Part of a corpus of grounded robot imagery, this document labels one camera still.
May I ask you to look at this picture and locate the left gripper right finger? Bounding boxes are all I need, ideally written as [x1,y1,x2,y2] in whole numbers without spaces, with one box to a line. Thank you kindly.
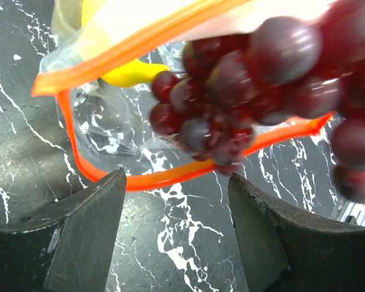
[228,174,365,291]

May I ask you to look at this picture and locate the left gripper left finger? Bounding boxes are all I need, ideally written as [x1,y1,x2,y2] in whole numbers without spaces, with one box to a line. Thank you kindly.
[0,169,127,291]

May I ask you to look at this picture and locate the dark purple fake grapes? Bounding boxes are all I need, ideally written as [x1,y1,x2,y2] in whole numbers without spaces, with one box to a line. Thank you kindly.
[149,1,365,204]

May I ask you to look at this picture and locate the zip bag with grapes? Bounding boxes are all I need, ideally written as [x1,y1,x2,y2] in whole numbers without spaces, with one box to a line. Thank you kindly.
[32,1,332,191]

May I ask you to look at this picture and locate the yellow fake banana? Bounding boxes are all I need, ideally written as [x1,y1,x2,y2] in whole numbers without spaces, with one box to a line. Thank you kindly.
[81,0,170,88]

